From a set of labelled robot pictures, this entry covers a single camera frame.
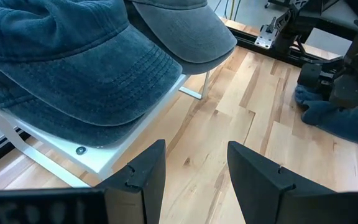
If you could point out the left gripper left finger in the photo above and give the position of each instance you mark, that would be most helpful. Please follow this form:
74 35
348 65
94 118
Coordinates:
148 186

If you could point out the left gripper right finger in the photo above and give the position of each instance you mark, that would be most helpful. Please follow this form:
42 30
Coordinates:
266 193

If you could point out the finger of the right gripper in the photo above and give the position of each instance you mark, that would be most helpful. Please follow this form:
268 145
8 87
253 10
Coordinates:
346 91

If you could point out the grey baseball cap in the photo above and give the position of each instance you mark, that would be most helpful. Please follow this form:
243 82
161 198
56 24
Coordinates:
207 67
185 31

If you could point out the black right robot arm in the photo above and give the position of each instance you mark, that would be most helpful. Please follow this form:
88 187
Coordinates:
291 37

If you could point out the white perforated metal shelf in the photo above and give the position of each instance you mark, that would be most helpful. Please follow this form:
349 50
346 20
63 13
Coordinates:
104 158

